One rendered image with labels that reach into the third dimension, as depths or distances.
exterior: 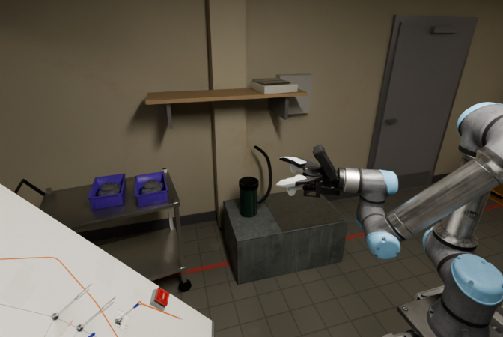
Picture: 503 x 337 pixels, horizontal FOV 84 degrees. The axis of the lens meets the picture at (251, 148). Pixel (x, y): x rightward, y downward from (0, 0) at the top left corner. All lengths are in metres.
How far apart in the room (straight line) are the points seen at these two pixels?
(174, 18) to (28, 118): 1.47
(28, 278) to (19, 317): 0.10
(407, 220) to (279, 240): 1.72
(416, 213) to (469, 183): 0.13
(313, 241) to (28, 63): 2.72
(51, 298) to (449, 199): 1.04
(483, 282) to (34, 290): 1.16
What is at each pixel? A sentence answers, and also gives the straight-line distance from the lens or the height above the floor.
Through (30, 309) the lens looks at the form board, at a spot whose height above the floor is 1.34.
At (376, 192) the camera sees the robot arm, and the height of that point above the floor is 1.55.
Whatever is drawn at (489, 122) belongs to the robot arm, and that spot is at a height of 1.78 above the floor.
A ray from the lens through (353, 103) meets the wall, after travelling 3.41.
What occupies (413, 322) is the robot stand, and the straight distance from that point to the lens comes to 1.12.
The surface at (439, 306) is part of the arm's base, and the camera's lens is 1.09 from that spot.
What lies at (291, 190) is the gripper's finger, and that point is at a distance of 0.85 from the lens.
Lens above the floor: 1.97
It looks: 22 degrees down
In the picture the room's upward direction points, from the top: straight up
